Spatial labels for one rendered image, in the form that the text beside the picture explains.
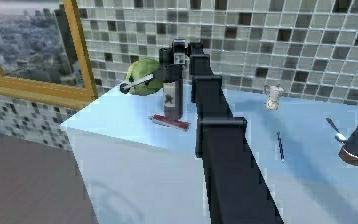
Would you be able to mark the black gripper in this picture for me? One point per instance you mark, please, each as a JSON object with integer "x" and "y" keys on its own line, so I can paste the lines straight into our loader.
{"x": 171, "y": 70}

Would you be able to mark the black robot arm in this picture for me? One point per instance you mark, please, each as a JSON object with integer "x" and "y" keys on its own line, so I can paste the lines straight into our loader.
{"x": 227, "y": 150}

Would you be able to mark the red flat tool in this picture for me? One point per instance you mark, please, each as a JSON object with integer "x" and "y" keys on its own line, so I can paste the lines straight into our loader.
{"x": 171, "y": 122}

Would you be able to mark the pale blue counter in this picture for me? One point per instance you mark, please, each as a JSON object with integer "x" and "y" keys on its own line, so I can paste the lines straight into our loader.
{"x": 153, "y": 160}

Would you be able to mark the cream pepper shaker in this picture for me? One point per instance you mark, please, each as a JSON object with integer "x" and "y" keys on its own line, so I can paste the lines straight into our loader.
{"x": 273, "y": 97}

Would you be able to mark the dark blue corkscrew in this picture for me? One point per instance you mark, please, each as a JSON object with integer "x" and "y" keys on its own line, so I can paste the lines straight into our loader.
{"x": 280, "y": 146}

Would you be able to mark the dark brown pepper mill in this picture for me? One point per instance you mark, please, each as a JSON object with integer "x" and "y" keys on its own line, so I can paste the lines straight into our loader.
{"x": 357, "y": 140}

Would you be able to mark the window with wooden frame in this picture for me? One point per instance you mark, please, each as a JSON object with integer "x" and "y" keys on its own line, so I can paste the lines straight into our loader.
{"x": 30, "y": 50}

